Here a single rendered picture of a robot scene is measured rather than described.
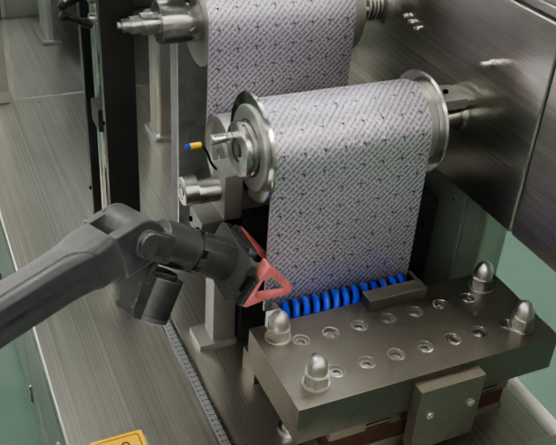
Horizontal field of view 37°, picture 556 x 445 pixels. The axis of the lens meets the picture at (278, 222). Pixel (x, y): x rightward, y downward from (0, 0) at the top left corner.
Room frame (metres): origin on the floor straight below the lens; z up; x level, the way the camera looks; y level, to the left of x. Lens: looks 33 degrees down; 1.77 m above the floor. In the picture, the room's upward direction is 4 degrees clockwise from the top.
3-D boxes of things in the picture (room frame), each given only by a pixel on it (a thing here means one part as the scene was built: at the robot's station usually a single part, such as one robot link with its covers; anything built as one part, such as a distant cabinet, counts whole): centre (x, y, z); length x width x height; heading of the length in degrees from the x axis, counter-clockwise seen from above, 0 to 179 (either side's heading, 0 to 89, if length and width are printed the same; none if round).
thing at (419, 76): (1.07, -0.19, 1.25); 0.15 x 0.01 x 0.15; 26
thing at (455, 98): (1.09, -0.23, 1.28); 0.06 x 0.05 x 0.02; 116
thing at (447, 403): (0.79, -0.24, 0.96); 0.10 x 0.03 x 0.11; 116
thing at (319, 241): (0.95, -0.09, 1.11); 0.23 x 0.01 x 0.18; 116
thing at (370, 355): (0.87, -0.19, 1.00); 0.40 x 0.16 x 0.06; 116
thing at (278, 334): (0.84, -0.01, 1.05); 0.04 x 0.04 x 0.04
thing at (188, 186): (0.95, 0.12, 1.18); 0.04 x 0.02 x 0.04; 26
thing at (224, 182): (0.97, 0.09, 1.05); 0.06 x 0.05 x 0.31; 116
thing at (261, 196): (0.96, 0.04, 1.25); 0.15 x 0.01 x 0.15; 26
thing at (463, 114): (1.08, -0.22, 1.25); 0.07 x 0.04 x 0.04; 116
